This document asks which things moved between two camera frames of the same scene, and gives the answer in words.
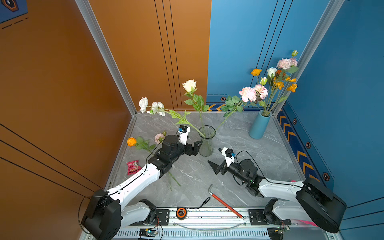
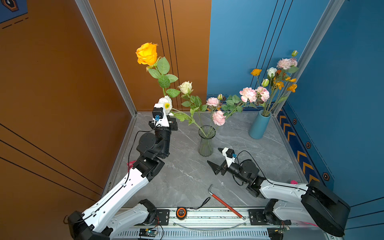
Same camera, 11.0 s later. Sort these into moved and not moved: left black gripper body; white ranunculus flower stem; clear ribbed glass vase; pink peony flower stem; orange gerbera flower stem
Moved: left black gripper body; white ranunculus flower stem
Not moved: clear ribbed glass vase; orange gerbera flower stem; pink peony flower stem
